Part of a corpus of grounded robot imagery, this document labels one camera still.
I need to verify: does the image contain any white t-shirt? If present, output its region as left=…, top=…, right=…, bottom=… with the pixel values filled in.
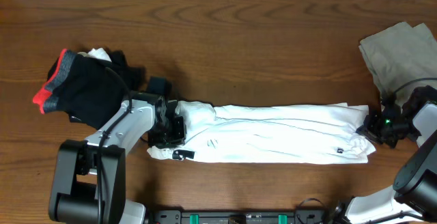
left=147, top=101, right=376, bottom=165

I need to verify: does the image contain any white folded garment underneath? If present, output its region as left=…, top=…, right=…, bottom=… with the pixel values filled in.
left=79, top=48, right=112, bottom=62

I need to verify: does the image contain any grey garment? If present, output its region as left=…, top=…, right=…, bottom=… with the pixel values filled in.
left=358, top=22, right=436, bottom=106

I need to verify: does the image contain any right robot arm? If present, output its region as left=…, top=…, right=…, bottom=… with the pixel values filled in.
left=332, top=85, right=436, bottom=223

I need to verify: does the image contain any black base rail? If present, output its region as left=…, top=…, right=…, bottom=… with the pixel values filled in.
left=146, top=198, right=346, bottom=224

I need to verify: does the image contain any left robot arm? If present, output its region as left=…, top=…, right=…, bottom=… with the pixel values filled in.
left=48, top=92, right=195, bottom=224

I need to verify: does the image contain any black red folded garment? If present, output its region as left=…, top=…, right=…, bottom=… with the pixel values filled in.
left=33, top=48, right=145, bottom=129

